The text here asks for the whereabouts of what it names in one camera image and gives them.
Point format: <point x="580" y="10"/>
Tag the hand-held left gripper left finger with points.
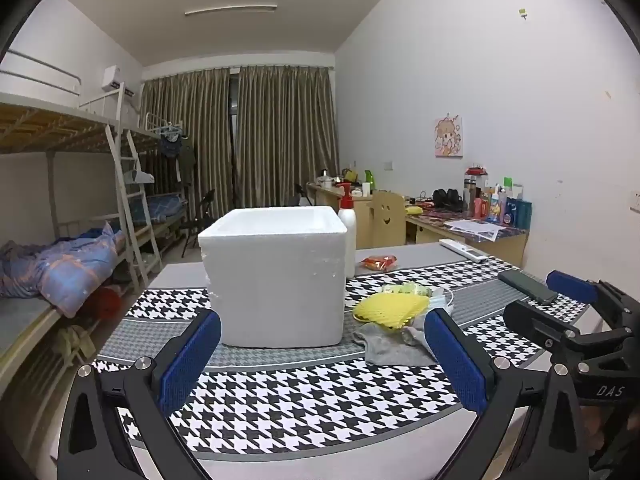
<point x="187" y="365"/>

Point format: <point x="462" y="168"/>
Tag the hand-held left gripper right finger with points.
<point x="455" y="360"/>

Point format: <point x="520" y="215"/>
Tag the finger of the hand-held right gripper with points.
<point x="535" y="320"/>
<point x="570" y="285"/>

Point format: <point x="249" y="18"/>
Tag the grey sock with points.
<point x="385" y="349"/>

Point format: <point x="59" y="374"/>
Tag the green plastic bag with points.
<point x="407" y="290"/>

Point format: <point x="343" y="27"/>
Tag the white foam box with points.
<point x="275" y="285"/>

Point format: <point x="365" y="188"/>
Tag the black phone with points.
<point x="525" y="285"/>

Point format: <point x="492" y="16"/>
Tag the light wooden desk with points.
<point x="500" y="247"/>
<point x="325" y="195"/>

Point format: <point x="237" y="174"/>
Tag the blue boxes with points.
<point x="520" y="212"/>

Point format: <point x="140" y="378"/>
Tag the red bundle under bed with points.
<point x="110" y="302"/>

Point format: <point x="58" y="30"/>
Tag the white remote control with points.
<point x="462" y="250"/>

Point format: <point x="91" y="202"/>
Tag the printed papers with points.
<point x="475" y="229"/>

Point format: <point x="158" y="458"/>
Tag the houndstooth tablecloth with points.
<point x="300" y="410"/>

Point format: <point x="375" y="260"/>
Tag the orange snack packet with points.
<point x="379" y="263"/>

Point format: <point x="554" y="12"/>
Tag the black folding chair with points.
<point x="197" y="220"/>

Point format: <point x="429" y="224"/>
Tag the black bag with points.
<point x="447" y="199"/>

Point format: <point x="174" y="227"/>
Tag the yellow object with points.
<point x="414" y="210"/>

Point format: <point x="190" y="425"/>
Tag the wooden chair with smile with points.
<point x="386" y="220"/>

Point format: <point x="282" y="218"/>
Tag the blue quilt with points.
<point x="65" y="265"/>

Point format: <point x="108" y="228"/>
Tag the white metal bunk bed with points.
<point x="162" y="207"/>
<point x="50" y="125"/>

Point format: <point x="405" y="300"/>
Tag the white bunk bed ladder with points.
<point x="131" y="210"/>

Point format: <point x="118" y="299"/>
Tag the white pump bottle red cap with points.
<point x="348" y="232"/>

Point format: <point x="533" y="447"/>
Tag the green spray bottle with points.
<point x="369" y="182"/>

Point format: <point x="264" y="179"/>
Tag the hanging clothes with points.
<point x="175" y="152"/>

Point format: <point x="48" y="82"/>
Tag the metal kettle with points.
<point x="325" y="180"/>

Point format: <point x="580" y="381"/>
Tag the brown curtain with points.
<point x="285" y="135"/>
<point x="190" y="135"/>

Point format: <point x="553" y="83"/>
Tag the white air conditioner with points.
<point x="112" y="79"/>

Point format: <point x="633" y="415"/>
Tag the ceiling light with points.
<point x="230" y="10"/>

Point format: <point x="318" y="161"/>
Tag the cartoon wall poster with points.
<point x="448" y="136"/>

